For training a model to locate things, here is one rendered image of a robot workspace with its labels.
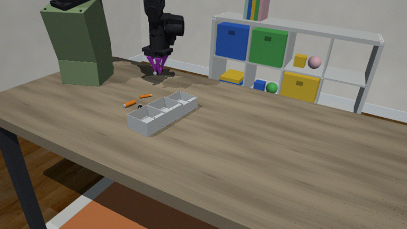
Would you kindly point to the grey three-compartment bin rack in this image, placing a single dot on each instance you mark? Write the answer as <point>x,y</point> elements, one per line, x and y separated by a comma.
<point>154,116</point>

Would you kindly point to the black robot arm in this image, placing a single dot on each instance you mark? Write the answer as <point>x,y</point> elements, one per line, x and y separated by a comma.
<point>170,24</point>

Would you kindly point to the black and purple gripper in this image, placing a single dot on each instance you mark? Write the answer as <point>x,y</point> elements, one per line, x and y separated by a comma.
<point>155,48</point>

